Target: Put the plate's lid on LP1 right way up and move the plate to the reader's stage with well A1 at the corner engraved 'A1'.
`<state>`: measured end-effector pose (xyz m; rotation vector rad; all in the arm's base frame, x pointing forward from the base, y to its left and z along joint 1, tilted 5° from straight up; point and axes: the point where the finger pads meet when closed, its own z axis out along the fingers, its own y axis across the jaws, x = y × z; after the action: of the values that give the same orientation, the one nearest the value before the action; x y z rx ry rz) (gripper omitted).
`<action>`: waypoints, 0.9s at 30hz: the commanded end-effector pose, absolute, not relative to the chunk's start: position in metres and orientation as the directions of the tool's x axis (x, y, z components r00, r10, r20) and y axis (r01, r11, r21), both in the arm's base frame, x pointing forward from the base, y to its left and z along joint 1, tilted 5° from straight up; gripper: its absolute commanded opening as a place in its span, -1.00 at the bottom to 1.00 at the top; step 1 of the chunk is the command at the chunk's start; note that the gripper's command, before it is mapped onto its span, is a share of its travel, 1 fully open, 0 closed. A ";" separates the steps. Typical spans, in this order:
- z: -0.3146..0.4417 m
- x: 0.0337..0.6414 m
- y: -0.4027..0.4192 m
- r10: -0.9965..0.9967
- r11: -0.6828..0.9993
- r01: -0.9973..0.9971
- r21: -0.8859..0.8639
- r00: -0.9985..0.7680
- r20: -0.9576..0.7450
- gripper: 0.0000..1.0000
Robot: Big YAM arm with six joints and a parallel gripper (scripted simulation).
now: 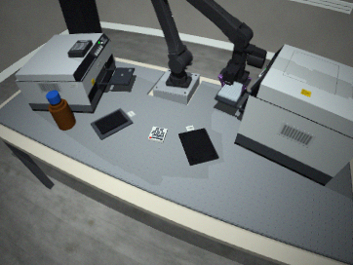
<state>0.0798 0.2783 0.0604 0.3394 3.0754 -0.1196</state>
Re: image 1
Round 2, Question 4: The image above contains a brown bottle with blue cap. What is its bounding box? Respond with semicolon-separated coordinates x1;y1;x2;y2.
46;91;76;131

